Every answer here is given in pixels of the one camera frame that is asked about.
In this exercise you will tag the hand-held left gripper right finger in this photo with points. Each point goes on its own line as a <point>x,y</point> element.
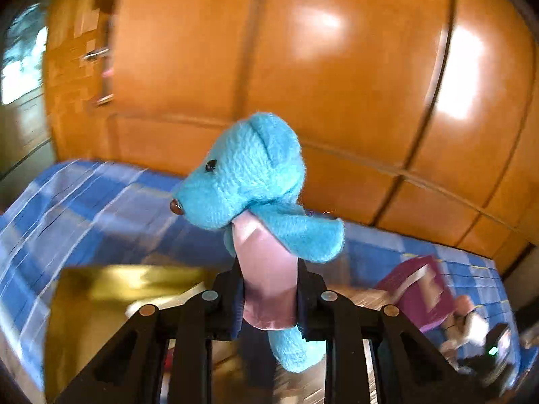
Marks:
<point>305,307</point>

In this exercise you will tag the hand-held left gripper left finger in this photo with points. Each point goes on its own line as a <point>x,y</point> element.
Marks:
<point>236,303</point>

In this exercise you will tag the blue teddy bear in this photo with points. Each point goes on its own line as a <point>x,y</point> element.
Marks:
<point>248,176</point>

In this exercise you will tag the gold tin box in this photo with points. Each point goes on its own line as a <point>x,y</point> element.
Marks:
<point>97,303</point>

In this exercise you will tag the red-haired white doll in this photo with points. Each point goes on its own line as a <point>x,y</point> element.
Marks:
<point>467,330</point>

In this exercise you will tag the pink cloth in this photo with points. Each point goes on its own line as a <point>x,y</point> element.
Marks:
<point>463,304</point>

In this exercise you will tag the purple carton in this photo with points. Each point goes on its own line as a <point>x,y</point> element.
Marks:
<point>425,290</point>

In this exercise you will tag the blue plaid sheet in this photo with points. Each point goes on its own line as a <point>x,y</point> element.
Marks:
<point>84,219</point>

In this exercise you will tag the wooden wardrobe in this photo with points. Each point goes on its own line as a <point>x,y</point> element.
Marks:
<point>337,71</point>

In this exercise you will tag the wooden door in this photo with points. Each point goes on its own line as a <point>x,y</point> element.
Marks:
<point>71,71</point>

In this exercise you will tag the window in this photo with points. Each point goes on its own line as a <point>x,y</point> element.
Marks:
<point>23,54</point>

